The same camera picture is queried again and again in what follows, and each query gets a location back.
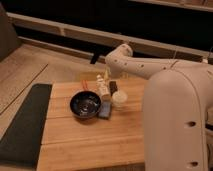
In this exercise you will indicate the small white bottle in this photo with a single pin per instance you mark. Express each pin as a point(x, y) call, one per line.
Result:
point(102, 88)

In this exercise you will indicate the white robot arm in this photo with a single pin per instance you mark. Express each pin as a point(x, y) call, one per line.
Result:
point(177, 110)

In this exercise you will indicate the dark ceramic bowl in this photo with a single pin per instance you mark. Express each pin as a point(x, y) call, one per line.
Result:
point(85, 104)

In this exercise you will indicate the dark brown block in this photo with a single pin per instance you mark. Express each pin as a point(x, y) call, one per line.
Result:
point(113, 87)

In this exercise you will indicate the white lidded cup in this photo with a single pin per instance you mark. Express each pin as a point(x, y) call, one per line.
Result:
point(119, 98)

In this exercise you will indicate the red chopstick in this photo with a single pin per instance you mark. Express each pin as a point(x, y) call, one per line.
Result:
point(84, 85)

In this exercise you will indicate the blue sponge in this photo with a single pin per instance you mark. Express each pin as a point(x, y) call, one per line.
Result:
point(105, 111)

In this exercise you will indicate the dark green mat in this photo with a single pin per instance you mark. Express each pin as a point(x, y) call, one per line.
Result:
point(20, 145)

